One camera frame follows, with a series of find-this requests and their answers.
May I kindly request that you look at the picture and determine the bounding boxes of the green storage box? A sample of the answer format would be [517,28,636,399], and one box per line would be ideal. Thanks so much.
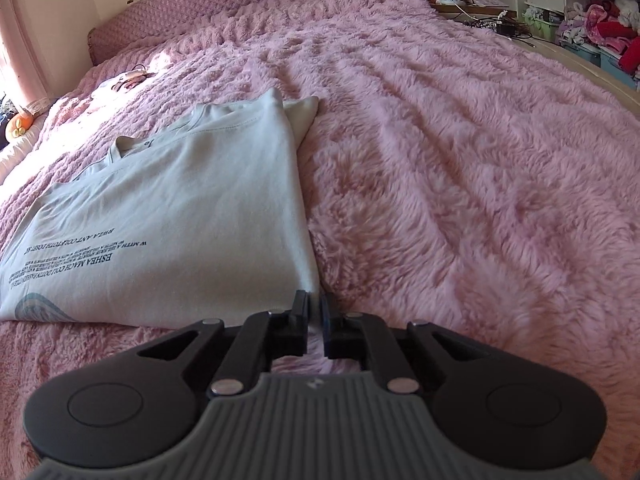
[523,6,564,44]

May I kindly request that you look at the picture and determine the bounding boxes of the pink curtain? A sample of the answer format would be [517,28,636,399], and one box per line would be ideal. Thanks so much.
[0,0,57,112]

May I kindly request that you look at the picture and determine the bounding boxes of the small pink garment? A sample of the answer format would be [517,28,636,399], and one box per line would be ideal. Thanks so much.
[94,63,157,94]

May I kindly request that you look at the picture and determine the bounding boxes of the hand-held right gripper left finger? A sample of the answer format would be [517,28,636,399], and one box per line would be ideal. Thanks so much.
[137,289,313,396]

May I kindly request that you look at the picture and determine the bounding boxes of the pink fluffy blanket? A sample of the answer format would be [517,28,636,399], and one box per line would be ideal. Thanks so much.
[0,0,640,480]

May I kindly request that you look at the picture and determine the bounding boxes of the blue storage bin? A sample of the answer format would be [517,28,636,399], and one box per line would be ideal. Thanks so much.
[559,39,602,69]
[596,49,640,84]

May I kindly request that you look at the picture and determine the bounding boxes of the wooden bed frame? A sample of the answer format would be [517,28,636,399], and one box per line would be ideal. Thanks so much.
[524,39,640,112]

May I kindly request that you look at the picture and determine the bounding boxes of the tangled black cables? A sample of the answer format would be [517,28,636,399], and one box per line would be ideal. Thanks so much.
[464,9,534,42]

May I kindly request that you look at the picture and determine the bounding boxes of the orange plush toy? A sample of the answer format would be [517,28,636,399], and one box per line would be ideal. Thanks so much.
[4,109,37,142]

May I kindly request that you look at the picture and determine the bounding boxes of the pile of red clothes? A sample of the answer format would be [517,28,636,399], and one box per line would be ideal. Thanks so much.
[589,1,640,77]

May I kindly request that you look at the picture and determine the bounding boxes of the wooden nightstand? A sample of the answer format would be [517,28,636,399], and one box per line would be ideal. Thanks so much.
[429,0,512,19]

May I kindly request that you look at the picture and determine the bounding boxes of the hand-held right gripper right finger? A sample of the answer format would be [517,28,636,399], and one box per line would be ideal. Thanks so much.
[320,292,494,395]

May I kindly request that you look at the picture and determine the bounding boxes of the white printed sweatshirt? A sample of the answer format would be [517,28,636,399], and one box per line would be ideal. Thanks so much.
[0,87,322,329]

